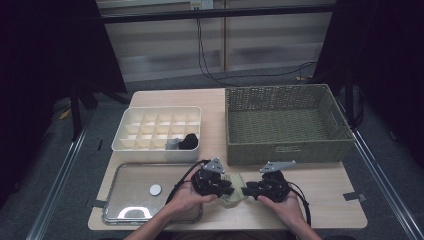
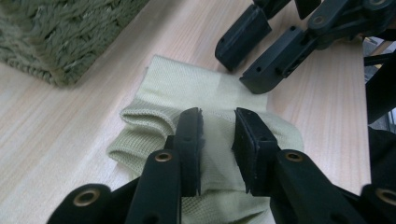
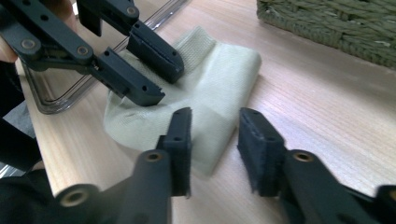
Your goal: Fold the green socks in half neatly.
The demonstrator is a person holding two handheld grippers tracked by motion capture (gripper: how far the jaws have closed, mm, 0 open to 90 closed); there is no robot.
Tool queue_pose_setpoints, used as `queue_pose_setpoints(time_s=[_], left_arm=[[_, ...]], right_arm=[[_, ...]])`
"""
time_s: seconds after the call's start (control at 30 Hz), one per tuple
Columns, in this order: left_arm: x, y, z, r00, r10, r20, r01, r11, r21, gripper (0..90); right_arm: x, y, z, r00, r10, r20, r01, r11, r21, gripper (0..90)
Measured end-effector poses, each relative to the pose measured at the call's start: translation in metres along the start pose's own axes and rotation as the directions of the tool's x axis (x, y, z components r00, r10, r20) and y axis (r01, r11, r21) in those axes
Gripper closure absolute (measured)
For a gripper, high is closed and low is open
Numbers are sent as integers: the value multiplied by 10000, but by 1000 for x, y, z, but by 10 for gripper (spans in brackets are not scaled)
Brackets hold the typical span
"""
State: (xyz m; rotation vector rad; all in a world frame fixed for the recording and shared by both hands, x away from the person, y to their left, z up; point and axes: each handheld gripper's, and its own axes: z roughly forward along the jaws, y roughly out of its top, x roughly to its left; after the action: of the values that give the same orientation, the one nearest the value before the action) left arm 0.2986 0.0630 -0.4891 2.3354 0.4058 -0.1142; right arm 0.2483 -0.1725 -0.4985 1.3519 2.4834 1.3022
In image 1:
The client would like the black metal stand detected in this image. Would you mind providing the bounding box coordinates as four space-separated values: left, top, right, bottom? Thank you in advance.
69 79 131 142
343 63 364 129

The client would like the black wall cable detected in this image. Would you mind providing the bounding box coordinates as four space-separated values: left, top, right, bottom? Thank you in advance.
196 18 318 88

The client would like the grey sock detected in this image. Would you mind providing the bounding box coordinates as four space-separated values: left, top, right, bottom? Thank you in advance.
165 137 183 151

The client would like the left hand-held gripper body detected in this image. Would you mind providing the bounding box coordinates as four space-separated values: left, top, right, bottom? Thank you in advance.
190 157 226 198

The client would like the black sock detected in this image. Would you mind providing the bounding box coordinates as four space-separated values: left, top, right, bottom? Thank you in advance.
178 133 200 151

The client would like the clear plastic lid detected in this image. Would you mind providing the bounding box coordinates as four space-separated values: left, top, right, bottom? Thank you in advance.
102 161 205 225

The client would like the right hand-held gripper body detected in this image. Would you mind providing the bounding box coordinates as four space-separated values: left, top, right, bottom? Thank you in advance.
256 160 298 203

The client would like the white divided storage box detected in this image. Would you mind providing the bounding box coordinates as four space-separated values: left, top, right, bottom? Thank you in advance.
110 105 204 163

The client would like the black horizontal bar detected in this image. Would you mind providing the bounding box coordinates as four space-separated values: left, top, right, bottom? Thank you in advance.
99 3 338 24

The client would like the metal floor rail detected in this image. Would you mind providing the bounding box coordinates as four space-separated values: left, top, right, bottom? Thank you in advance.
336 99 424 240
26 126 89 240

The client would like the hand-held gripper cable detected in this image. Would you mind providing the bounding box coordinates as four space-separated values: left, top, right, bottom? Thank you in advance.
287 180 313 228
164 159 212 205

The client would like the person's right hand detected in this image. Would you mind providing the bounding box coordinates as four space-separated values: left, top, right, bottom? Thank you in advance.
257 191 309 231

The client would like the black curtain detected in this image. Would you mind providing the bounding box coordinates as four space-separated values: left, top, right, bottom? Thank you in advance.
313 0 424 168
0 0 128 201

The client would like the right hand-held gripper cable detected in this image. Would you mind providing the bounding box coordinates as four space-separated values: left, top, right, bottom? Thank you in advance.
287 180 313 228

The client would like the person's left hand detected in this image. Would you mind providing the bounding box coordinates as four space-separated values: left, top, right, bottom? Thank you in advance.
163 178 219 221

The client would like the white wall socket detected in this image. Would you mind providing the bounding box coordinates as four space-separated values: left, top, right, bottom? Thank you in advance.
189 0 214 10

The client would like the left hand-held gripper cable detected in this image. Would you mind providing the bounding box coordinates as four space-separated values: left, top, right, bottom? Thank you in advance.
164 159 212 205

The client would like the green woven basket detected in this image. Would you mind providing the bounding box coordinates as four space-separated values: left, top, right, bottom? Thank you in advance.
224 83 355 167

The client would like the beige sock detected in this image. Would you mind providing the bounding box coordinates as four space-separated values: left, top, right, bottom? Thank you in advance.
223 172 249 198
218 191 249 209

